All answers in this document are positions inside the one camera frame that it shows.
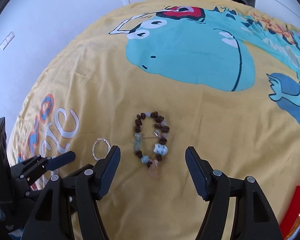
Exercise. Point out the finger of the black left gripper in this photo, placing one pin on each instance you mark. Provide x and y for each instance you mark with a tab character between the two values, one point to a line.
34	168

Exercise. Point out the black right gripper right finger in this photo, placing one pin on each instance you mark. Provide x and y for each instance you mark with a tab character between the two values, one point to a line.
253	215

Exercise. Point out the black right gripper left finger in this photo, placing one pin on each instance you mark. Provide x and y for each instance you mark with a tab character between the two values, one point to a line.
51	216

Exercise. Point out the red jewelry box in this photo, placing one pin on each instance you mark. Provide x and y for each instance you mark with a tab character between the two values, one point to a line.
290	224

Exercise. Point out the yellow dinosaur bed cover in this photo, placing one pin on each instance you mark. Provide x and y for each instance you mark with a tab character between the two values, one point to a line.
155	78

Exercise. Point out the white wall switch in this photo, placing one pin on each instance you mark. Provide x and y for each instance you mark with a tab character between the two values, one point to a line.
7	40

